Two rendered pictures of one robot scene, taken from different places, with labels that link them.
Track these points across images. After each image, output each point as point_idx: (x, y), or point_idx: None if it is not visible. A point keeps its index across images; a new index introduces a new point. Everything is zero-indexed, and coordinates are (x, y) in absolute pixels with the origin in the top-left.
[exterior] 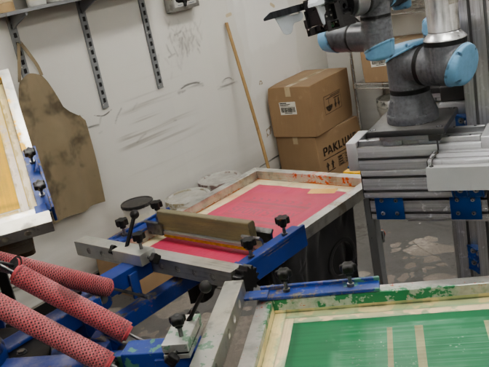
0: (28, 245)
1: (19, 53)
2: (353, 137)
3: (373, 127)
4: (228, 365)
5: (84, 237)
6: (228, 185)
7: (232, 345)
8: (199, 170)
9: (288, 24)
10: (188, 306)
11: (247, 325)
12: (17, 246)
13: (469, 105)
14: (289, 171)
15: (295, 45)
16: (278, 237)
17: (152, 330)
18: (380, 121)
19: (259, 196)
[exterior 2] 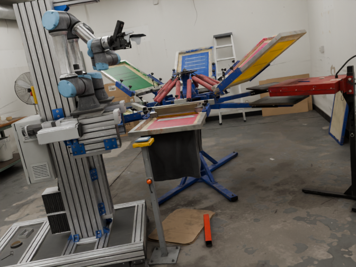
0: (255, 103)
1: None
2: (123, 100)
3: (112, 96)
4: (259, 234)
5: (212, 99)
6: (198, 118)
7: (273, 243)
8: None
9: (113, 52)
10: (355, 257)
11: (283, 257)
12: (259, 102)
13: None
14: (176, 126)
15: None
16: (148, 116)
17: (345, 236)
18: (110, 97)
19: (181, 125)
